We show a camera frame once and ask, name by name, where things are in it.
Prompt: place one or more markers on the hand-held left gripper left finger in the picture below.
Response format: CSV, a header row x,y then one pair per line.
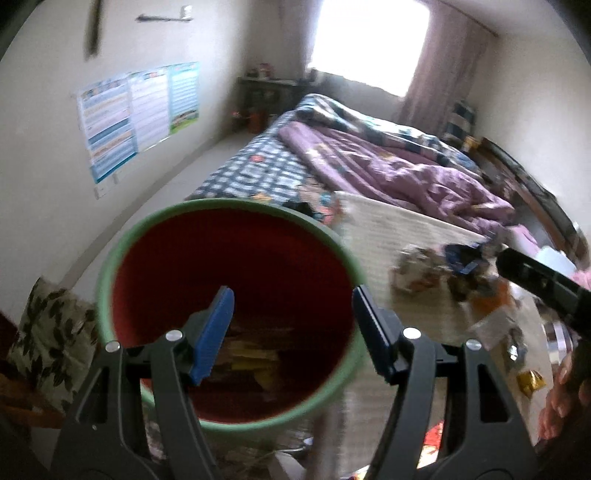
x,y
216,332

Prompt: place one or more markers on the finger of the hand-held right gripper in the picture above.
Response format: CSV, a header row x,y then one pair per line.
x,y
531,274

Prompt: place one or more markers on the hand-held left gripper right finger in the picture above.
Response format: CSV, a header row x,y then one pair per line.
x,y
375,334

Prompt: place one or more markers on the blue snack wrapper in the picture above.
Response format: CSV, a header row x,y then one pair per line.
x,y
466,258

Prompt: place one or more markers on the dark brown wrapper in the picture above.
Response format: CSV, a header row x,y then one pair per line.
x,y
461,288

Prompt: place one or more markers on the red bucket with green rim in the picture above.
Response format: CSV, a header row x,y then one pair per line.
x,y
231,258

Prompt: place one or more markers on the silver foil wrapper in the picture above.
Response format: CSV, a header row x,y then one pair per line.
x,y
415,270

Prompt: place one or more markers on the person's right hand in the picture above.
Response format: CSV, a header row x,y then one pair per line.
x,y
556,408

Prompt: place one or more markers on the white pillow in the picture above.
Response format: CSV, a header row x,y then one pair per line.
x,y
554,261

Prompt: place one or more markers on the silver round tin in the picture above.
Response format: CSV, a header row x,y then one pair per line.
x,y
559,344

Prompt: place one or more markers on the orange wrapper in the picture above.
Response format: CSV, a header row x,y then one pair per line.
x,y
494,297

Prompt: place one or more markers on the pink cloth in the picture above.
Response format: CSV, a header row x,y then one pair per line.
x,y
582,279

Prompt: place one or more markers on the yellow wrapper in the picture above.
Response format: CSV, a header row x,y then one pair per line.
x,y
258,364

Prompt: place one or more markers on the gold foil wrapper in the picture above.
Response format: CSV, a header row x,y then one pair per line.
x,y
531,383

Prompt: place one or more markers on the clear plastic wrapper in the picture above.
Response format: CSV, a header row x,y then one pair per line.
x,y
489,327

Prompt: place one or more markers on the wooden headboard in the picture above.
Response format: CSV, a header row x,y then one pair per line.
x,y
531,189

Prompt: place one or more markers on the striped beige mat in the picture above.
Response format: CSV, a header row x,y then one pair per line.
x,y
392,221

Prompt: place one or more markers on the red packet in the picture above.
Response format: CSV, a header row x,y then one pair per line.
x,y
431,443

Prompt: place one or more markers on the purple quilt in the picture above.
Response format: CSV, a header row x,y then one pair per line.
x,y
392,180

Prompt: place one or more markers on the leaf pattern cushion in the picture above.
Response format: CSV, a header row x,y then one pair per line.
x,y
51,341

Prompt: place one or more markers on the blue plaid bed sheet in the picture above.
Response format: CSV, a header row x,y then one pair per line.
x,y
258,170

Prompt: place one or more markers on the plaid bag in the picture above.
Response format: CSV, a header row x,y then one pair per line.
x,y
463,117

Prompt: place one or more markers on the patchwork plaid blanket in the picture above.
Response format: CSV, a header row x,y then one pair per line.
x,y
369,122

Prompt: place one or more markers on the orange canister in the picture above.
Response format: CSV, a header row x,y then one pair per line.
x,y
255,122

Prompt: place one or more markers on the pink curtain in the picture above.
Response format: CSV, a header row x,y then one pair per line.
x,y
443,64

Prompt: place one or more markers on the dark shelf unit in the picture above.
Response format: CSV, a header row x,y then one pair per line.
x,y
268,94

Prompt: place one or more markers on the bright window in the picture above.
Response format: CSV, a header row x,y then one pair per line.
x,y
369,37

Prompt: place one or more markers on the wall poster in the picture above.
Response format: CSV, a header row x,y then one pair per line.
x,y
134,115

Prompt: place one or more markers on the wall mounted rod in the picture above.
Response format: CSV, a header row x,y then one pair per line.
x,y
161,18

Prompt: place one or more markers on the dark wall strip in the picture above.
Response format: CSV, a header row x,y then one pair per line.
x,y
93,27

